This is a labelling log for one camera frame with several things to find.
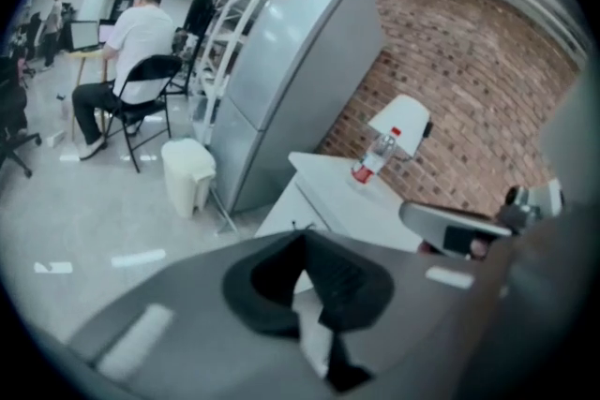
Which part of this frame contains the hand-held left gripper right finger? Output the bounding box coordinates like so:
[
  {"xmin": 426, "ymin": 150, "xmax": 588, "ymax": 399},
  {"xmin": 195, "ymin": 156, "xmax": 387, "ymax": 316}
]
[{"xmin": 302, "ymin": 232, "xmax": 394, "ymax": 393}]

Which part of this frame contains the black television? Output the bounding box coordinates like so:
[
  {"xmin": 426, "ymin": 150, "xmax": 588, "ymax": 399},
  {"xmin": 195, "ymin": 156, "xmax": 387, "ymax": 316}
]
[{"xmin": 182, "ymin": 0, "xmax": 213, "ymax": 44}]

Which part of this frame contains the wooden table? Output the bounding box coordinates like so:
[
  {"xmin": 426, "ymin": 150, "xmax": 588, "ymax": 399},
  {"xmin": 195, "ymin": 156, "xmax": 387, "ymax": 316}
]
[{"xmin": 68, "ymin": 49, "xmax": 118, "ymax": 141}]

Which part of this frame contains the black office chair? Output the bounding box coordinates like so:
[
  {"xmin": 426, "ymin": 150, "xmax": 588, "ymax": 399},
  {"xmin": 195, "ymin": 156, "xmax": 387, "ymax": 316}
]
[{"xmin": 0, "ymin": 55, "xmax": 42, "ymax": 179}]

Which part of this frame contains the grey refrigerator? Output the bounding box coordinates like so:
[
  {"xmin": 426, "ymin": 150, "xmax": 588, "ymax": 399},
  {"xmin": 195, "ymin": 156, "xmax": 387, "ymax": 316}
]
[{"xmin": 208, "ymin": 0, "xmax": 388, "ymax": 216}]

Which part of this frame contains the plastic bottle with red label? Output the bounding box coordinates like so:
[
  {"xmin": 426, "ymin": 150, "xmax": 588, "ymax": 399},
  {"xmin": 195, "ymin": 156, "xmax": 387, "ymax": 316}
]
[{"xmin": 351, "ymin": 127, "xmax": 402, "ymax": 186}]

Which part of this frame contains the white desk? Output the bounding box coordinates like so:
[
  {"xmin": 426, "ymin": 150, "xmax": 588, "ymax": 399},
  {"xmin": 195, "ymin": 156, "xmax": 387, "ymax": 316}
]
[{"xmin": 255, "ymin": 151, "xmax": 426, "ymax": 255}]

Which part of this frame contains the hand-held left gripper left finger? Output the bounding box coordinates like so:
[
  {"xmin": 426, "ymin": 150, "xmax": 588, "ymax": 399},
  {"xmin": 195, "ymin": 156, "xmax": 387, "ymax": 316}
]
[{"xmin": 222, "ymin": 231, "xmax": 306, "ymax": 338}]

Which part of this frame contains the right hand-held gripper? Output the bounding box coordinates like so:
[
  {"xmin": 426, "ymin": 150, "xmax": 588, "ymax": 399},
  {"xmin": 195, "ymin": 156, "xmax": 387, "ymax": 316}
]
[{"xmin": 400, "ymin": 178, "xmax": 563, "ymax": 258}]

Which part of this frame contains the cream trash bin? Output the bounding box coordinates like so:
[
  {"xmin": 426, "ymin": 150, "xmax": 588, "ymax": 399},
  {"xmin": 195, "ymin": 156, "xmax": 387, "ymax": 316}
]
[{"xmin": 160, "ymin": 138, "xmax": 218, "ymax": 220}]

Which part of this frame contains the black folding chair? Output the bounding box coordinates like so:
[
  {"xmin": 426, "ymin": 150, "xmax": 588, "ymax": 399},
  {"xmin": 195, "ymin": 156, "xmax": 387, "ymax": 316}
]
[{"xmin": 100, "ymin": 54, "xmax": 183, "ymax": 174}]

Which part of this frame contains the computer monitor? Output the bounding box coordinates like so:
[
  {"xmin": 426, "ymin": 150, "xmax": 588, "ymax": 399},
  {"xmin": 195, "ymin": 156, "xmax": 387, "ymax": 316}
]
[{"xmin": 69, "ymin": 20, "xmax": 100, "ymax": 52}]

